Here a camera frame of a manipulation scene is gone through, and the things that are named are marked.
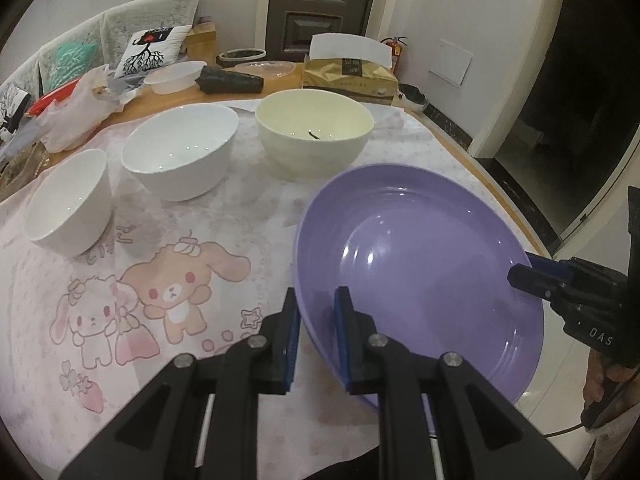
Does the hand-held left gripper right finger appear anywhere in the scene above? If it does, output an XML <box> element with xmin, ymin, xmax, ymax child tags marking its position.
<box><xmin>333</xmin><ymin>286</ymin><xmax>583</xmax><ymax>480</ymax></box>

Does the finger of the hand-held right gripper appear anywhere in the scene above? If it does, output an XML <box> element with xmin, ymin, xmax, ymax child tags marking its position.
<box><xmin>507</xmin><ymin>251</ymin><xmax>576</xmax><ymax>304</ymax></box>

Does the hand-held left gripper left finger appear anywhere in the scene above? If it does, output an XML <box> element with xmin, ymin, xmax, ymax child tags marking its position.
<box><xmin>59</xmin><ymin>287</ymin><xmax>302</xmax><ymax>480</ymax></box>

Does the purple plate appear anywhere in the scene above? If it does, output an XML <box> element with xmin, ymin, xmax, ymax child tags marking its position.
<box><xmin>293</xmin><ymin>162</ymin><xmax>546</xmax><ymax>408</ymax></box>

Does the person's right hand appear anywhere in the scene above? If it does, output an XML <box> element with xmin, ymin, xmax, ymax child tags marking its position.
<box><xmin>584</xmin><ymin>348</ymin><xmax>632</xmax><ymax>403</ymax></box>

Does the cartoon printed tablecloth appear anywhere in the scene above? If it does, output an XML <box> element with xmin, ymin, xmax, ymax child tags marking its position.
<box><xmin>0</xmin><ymin>101</ymin><xmax>546</xmax><ymax>480</ymax></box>

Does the cream bowl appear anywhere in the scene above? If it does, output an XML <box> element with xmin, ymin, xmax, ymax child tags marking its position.
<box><xmin>254</xmin><ymin>88</ymin><xmax>375</xmax><ymax>179</ymax></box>

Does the large white bowl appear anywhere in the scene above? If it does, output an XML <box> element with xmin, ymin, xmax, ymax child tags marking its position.
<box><xmin>121</xmin><ymin>104</ymin><xmax>240</xmax><ymax>203</ymax></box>

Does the small white bowl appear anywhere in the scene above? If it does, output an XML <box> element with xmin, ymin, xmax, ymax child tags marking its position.
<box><xmin>25</xmin><ymin>148</ymin><xmax>113</xmax><ymax>256</ymax></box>

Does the red fire extinguisher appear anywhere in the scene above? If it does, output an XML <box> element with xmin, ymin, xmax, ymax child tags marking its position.
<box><xmin>381</xmin><ymin>36</ymin><xmax>408</xmax><ymax>75</ymax></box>

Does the brown tissue box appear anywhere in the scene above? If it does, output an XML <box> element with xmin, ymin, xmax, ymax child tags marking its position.
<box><xmin>301</xmin><ymin>33</ymin><xmax>401</xmax><ymax>106</ymax></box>

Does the black folded umbrella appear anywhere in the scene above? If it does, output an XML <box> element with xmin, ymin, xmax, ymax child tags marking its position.
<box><xmin>198</xmin><ymin>65</ymin><xmax>264</xmax><ymax>95</ymax></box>

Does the clear plastic lid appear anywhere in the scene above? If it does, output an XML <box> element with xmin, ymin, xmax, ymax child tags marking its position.
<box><xmin>234</xmin><ymin>60</ymin><xmax>296</xmax><ymax>79</ymax></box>

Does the clear plastic container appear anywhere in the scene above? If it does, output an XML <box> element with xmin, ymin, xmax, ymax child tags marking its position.
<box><xmin>144</xmin><ymin>60</ymin><xmax>208</xmax><ymax>95</ymax></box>

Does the black rimmed round dish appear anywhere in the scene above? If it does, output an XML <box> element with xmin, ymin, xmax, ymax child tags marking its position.
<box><xmin>218</xmin><ymin>48</ymin><xmax>267</xmax><ymax>67</ymax></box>

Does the white plastic bag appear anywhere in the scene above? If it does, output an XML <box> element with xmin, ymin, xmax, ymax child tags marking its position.
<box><xmin>36</xmin><ymin>64</ymin><xmax>132</xmax><ymax>153</ymax></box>

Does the wooden box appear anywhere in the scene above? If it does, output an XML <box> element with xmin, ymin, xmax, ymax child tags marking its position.
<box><xmin>186</xmin><ymin>21</ymin><xmax>219</xmax><ymax>62</ymax></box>

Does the tree print pillow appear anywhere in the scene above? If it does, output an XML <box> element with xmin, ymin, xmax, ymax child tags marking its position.
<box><xmin>114</xmin><ymin>24</ymin><xmax>193</xmax><ymax>79</ymax></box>

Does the dark grey door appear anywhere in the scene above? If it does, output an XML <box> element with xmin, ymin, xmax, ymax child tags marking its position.
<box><xmin>265</xmin><ymin>0</ymin><xmax>383</xmax><ymax>62</ymax></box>

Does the teal pillow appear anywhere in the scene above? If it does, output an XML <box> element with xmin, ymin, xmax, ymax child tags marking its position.
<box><xmin>48</xmin><ymin>41</ymin><xmax>99</xmax><ymax>81</ymax></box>

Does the black cable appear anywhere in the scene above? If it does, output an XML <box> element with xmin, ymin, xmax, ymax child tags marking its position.
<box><xmin>542</xmin><ymin>420</ymin><xmax>586</xmax><ymax>438</ymax></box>

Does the white wall panel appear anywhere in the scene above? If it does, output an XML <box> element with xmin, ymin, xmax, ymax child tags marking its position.
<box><xmin>438</xmin><ymin>38</ymin><xmax>473</xmax><ymax>86</ymax></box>

